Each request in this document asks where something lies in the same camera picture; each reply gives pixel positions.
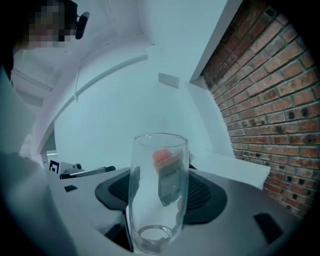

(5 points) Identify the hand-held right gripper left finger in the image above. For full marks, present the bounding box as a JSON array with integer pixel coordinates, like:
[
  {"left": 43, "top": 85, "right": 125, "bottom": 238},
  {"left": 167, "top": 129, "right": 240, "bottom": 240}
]
[{"left": 0, "top": 149, "right": 133, "bottom": 256}]

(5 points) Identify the clear drinking glass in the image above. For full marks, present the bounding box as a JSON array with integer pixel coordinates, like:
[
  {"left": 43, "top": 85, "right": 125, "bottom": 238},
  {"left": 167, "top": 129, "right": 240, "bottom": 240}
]
[{"left": 128, "top": 133, "right": 189, "bottom": 256}]

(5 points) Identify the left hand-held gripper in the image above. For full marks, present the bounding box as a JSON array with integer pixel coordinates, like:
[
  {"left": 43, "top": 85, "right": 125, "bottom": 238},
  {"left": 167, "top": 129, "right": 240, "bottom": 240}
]
[{"left": 48, "top": 159, "right": 116, "bottom": 180}]

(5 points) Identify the person's head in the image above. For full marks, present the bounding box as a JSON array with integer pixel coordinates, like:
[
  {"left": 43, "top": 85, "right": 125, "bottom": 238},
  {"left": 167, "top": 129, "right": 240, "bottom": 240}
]
[{"left": 12, "top": 0, "right": 79, "bottom": 51}]

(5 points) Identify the grey wall plate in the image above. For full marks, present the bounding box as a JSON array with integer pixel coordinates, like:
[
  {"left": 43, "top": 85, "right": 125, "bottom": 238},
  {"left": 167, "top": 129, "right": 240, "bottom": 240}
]
[{"left": 158, "top": 72, "right": 180, "bottom": 88}]

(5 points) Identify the black head-mounted camera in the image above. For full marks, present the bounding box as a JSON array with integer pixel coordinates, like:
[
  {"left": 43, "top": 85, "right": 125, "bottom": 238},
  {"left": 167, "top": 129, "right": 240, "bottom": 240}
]
[{"left": 74, "top": 11, "right": 90, "bottom": 40}]

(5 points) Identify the orange box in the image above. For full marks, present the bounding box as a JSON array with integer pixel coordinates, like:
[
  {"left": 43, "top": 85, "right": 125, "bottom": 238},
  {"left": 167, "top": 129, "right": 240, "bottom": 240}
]
[{"left": 152, "top": 148, "right": 187, "bottom": 173}]

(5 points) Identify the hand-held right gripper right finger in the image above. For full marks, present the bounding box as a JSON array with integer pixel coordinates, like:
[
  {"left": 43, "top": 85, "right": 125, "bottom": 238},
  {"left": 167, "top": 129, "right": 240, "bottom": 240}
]
[{"left": 172, "top": 169, "right": 310, "bottom": 256}]

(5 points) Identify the white table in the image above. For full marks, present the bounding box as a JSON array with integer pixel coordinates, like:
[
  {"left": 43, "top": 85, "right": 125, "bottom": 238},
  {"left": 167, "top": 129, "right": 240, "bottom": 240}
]
[{"left": 189, "top": 154, "right": 271, "bottom": 191}]

